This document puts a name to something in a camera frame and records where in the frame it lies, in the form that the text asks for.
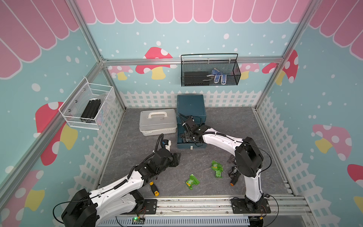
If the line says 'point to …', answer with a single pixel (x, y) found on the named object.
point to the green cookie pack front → (192, 181)
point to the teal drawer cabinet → (193, 105)
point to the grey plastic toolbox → (158, 121)
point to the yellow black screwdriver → (154, 188)
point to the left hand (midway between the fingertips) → (177, 156)
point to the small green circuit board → (136, 221)
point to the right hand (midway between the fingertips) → (189, 133)
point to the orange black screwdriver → (234, 180)
